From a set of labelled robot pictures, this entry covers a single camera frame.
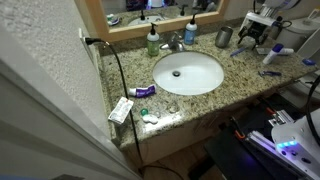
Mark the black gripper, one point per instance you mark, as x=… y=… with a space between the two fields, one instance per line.
x=257 y=30

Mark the blue toothbrush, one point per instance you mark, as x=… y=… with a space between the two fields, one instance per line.
x=238 y=51

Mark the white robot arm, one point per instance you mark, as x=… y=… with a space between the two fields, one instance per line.
x=300 y=140

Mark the white bottle with blue cap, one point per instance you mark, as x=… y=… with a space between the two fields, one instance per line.
x=270 y=56

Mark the silver metal cup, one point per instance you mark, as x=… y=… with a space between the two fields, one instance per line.
x=223 y=37

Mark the white squeeze tube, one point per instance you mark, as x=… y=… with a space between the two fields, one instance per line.
x=289 y=51

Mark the white toilet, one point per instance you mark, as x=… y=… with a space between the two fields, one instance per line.
x=301 y=31

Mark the blue soap pump bottle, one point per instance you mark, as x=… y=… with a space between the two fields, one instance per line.
x=190 y=35

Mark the blue floss box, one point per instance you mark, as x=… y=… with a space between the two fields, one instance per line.
x=308 y=62

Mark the white oval sink basin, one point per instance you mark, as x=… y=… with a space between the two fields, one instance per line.
x=193 y=81

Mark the orange and black clamp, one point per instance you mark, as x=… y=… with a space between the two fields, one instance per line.
x=238 y=130
x=271 y=111

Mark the chrome faucet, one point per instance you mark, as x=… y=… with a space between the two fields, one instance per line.
x=174 y=41

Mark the chrome sink drain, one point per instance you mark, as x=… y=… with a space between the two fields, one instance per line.
x=176 y=73

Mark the green soap pump bottle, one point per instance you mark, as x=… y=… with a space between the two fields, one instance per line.
x=153 y=46

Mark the wood framed mirror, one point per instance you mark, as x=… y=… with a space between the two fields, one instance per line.
x=150 y=28

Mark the purple toothpaste tube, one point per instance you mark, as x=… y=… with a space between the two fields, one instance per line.
x=145 y=90

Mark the black robot platform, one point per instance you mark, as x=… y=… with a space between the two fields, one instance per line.
x=233 y=156

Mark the wooden vanity cabinet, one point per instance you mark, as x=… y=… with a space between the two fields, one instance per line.
x=173 y=136

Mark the green and white lens case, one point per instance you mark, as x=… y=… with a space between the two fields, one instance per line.
x=150 y=118

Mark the white door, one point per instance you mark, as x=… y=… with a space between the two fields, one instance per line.
x=33 y=133

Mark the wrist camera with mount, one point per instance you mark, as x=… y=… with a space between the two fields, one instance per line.
x=261 y=18

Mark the aluminium mounting rail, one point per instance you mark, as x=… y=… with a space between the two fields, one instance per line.
x=266 y=143

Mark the white wall outlet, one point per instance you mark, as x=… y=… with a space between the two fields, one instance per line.
x=83 y=40

